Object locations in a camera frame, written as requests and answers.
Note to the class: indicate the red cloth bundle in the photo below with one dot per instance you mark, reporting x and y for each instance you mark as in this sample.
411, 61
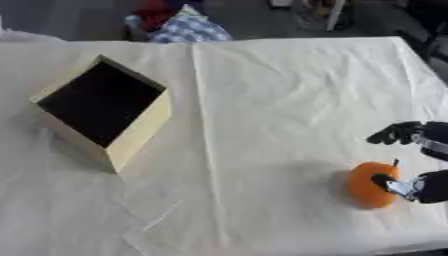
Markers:
153, 15

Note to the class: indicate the dark chair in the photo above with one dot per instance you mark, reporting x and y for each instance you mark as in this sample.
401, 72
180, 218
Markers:
429, 36

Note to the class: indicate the tan cardboard box black inside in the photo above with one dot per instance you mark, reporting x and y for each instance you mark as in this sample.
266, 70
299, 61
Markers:
102, 103

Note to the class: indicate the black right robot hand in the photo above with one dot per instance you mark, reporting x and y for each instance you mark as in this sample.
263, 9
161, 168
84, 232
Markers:
434, 131

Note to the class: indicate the white tripod leg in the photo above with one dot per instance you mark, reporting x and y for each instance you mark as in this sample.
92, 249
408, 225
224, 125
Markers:
335, 15

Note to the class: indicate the orange toy pumpkin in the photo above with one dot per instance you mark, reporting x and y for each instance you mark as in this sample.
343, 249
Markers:
367, 190

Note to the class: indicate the blue white patterned bag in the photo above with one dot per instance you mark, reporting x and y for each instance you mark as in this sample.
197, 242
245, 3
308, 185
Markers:
189, 29

